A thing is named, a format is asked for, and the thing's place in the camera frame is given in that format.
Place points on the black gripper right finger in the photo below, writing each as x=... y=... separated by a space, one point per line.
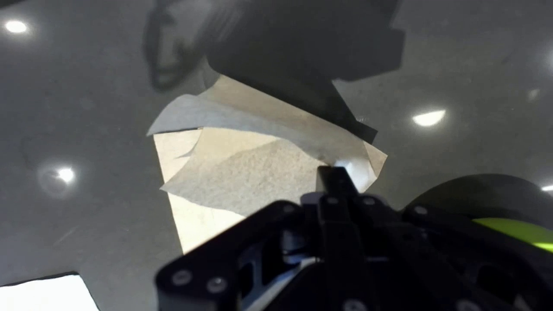
x=415 y=264

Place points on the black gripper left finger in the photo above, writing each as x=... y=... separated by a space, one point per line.
x=270 y=264

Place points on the white paper napkin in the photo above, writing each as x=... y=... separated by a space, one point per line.
x=248 y=165
x=46 y=293

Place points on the green plastic bowl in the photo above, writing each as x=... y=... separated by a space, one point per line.
x=519 y=229

